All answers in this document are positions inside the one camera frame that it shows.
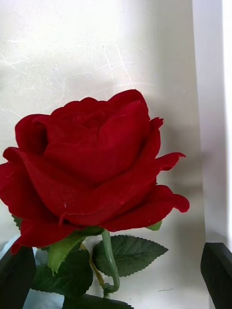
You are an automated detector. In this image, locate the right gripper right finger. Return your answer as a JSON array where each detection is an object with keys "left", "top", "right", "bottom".
[{"left": 200, "top": 242, "right": 232, "bottom": 309}]

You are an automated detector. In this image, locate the red rose with green stem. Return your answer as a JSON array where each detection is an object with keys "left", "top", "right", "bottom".
[{"left": 0, "top": 89, "right": 190, "bottom": 309}]

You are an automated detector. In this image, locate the pale blue flower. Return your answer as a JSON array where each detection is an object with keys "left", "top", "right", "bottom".
[{"left": 0, "top": 235, "right": 65, "bottom": 309}]

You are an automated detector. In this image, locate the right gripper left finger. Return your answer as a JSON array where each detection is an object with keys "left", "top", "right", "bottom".
[{"left": 0, "top": 246, "right": 37, "bottom": 309}]

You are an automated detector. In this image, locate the shallow white box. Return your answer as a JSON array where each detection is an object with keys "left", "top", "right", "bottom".
[{"left": 0, "top": 0, "right": 232, "bottom": 309}]

